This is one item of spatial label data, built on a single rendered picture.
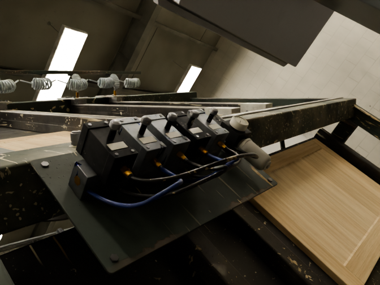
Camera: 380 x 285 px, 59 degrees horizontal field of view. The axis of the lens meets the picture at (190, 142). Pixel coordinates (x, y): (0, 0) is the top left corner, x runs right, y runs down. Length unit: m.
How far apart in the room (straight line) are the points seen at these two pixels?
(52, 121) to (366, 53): 5.41
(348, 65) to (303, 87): 0.78
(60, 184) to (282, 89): 5.95
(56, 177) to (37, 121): 0.84
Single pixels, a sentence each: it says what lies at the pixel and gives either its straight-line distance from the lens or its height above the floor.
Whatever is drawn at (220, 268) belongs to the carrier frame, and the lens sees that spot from 0.87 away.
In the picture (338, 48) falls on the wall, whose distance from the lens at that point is 6.26.
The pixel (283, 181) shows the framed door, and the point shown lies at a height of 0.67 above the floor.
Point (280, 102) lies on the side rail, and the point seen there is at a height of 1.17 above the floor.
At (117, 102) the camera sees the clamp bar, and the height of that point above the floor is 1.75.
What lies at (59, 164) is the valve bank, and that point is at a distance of 0.62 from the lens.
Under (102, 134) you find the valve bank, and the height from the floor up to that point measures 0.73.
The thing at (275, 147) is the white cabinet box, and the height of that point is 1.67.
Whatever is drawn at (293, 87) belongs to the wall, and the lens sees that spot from 6.33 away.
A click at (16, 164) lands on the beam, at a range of 0.61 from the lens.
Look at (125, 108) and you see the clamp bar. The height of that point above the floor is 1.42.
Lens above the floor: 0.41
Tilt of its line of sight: 26 degrees up
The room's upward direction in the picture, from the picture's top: 47 degrees counter-clockwise
